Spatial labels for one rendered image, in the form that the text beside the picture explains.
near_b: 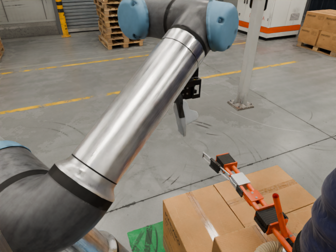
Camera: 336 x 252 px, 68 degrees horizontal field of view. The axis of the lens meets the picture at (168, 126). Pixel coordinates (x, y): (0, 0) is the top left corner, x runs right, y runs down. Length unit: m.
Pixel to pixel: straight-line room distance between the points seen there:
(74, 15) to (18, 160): 9.15
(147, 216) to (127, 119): 2.08
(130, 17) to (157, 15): 0.05
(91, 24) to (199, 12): 9.23
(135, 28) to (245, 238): 0.95
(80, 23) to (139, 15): 9.10
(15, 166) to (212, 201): 1.52
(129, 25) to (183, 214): 1.39
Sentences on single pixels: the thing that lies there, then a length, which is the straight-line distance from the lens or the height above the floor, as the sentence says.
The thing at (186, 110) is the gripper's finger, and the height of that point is 1.59.
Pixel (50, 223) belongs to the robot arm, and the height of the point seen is 1.65.
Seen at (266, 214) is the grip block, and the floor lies 1.09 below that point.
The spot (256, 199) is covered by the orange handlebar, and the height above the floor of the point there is 1.09.
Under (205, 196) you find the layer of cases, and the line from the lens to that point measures 1.83.
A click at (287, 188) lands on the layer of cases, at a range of 2.05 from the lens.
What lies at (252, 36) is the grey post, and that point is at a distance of 3.82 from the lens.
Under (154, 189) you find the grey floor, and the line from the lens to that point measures 2.60.
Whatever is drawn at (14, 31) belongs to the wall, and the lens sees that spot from 9.56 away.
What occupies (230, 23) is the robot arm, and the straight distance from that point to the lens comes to 0.43.
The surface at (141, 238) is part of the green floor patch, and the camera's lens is 2.27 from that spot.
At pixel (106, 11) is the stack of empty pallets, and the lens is 7.08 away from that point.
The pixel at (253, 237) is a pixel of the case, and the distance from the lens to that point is 1.20.
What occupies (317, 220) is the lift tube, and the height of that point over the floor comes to 1.37.
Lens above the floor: 1.90
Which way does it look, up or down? 33 degrees down
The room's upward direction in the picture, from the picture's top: straight up
